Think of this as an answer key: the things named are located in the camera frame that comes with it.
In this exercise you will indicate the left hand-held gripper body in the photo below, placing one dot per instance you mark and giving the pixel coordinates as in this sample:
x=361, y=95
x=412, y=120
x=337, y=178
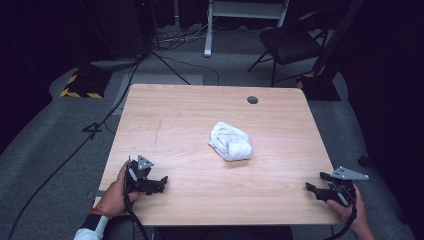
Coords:
x=135, y=173

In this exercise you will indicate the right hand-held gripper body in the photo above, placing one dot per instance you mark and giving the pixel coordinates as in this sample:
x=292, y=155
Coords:
x=345, y=191

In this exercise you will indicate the white towel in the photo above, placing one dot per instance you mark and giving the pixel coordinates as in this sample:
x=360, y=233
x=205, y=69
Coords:
x=231, y=143

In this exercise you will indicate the person's right hand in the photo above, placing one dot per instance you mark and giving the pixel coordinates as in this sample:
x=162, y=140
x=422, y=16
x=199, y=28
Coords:
x=358, y=218

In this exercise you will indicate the person's left hand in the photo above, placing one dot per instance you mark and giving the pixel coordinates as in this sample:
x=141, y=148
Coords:
x=115, y=198

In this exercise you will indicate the black caster wheel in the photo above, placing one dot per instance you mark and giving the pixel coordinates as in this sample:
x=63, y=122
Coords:
x=364, y=161

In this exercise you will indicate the grey tape strip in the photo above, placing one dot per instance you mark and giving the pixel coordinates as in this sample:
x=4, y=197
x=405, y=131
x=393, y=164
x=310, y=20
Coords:
x=96, y=193

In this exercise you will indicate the dark round table grommet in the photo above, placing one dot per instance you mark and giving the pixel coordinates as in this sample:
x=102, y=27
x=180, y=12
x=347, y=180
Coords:
x=252, y=100

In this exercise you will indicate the black straight stand leg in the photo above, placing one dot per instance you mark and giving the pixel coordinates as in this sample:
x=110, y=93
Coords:
x=170, y=67

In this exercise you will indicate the black folding chair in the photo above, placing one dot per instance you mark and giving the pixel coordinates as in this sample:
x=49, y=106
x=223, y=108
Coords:
x=290, y=43

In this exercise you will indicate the yellow black striped base plate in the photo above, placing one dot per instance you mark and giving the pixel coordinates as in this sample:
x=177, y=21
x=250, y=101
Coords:
x=85, y=85
x=320, y=90

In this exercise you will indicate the black slanted stand post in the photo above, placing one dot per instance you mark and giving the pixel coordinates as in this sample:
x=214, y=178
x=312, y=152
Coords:
x=336, y=36

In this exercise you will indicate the white metal stand frame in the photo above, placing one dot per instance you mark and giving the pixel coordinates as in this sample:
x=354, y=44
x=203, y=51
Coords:
x=208, y=33

